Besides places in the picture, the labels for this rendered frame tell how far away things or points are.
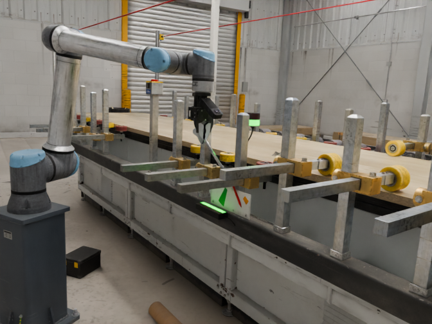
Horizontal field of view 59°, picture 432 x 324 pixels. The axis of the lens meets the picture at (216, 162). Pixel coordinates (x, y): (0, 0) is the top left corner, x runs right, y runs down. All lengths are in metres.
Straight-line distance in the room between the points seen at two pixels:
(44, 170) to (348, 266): 1.38
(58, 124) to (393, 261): 1.54
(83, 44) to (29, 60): 7.52
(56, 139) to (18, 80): 7.21
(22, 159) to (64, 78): 0.42
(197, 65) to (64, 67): 0.67
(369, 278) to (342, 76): 9.54
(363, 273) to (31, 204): 1.42
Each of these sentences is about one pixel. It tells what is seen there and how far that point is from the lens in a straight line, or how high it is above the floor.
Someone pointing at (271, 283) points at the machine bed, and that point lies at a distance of 1.90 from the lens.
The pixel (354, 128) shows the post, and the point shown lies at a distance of 1.17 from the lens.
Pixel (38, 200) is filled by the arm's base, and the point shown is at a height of 0.66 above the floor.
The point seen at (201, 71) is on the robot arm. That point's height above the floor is 1.26.
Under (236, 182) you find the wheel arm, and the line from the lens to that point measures 1.48.
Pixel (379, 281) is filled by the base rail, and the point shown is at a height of 0.70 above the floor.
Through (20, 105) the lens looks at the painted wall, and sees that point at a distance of 9.21.
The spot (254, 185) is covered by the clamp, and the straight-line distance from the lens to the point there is 1.50.
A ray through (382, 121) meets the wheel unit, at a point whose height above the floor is 1.06.
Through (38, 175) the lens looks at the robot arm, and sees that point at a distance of 1.93.
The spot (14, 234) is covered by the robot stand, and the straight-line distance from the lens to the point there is 1.96.
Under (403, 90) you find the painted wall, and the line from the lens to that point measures 9.54.
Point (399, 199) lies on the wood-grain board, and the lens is 1.30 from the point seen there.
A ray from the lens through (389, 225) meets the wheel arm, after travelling 0.80.
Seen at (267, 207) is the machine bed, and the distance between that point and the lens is 1.76.
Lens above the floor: 1.19
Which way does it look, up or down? 11 degrees down
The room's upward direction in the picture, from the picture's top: 3 degrees clockwise
